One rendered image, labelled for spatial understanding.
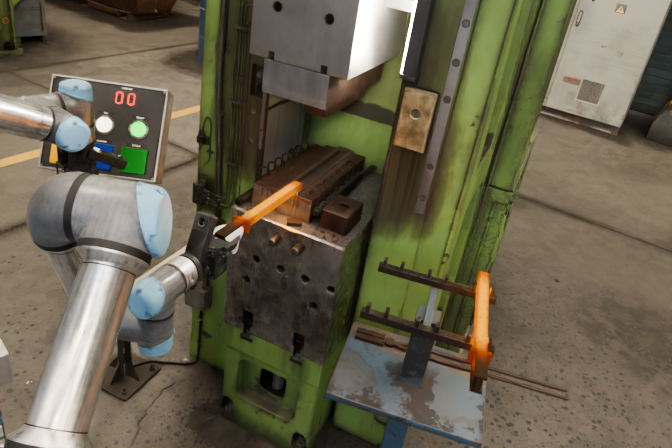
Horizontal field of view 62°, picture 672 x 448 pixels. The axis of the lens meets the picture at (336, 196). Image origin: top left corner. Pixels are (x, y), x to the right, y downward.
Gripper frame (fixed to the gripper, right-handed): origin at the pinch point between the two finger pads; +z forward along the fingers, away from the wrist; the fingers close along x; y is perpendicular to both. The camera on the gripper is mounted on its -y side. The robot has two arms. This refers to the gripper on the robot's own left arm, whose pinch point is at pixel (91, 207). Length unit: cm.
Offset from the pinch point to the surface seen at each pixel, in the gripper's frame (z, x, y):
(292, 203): -3, 28, -48
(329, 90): -39, 33, -51
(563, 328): 94, 69, -210
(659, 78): 35, -53, -642
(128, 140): -12.2, -12.0, -16.2
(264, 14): -54, 14, -42
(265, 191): -3.4, 19.3, -44.2
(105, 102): -21.1, -21.3, -13.8
